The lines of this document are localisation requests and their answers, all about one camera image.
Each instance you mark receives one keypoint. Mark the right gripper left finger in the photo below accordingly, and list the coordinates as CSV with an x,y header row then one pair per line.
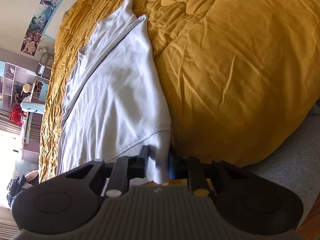
x,y
123,170

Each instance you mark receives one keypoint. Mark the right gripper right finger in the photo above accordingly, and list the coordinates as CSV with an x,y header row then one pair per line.
x,y
191,170

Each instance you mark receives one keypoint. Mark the white Nevada sweatshirt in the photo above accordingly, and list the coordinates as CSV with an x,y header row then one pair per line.
x,y
114,103

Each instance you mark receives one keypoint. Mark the light blue star chair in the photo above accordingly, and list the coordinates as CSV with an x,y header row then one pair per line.
x,y
32,107

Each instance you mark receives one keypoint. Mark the red bag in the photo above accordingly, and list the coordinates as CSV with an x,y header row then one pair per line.
x,y
16,115

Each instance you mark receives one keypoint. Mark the mustard yellow quilt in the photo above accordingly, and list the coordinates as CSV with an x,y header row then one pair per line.
x,y
239,76

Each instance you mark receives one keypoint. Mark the round globe lamp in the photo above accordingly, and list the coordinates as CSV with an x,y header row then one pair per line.
x,y
26,88

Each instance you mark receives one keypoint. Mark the metal folding stool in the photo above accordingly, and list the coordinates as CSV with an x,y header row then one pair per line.
x,y
45,66

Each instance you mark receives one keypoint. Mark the grey desk with shelves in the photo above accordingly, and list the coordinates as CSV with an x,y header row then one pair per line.
x,y
13,78

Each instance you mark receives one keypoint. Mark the anime wall poster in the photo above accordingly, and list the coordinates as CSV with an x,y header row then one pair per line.
x,y
37,26

